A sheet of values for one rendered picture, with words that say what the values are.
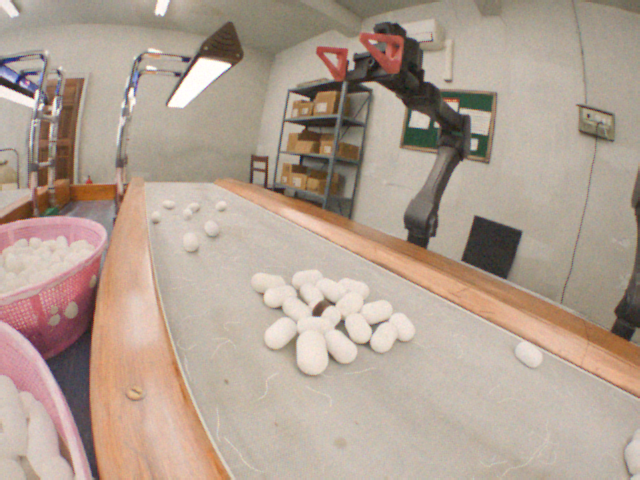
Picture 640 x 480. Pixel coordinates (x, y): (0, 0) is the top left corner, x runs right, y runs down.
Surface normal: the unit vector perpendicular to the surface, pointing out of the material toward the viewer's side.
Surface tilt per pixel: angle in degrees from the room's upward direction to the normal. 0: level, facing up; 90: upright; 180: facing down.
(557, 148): 90
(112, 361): 0
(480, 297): 45
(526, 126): 90
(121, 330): 0
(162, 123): 91
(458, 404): 0
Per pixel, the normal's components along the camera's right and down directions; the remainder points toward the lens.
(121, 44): 0.64, 0.31
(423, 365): 0.16, -0.95
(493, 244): -0.74, 0.00
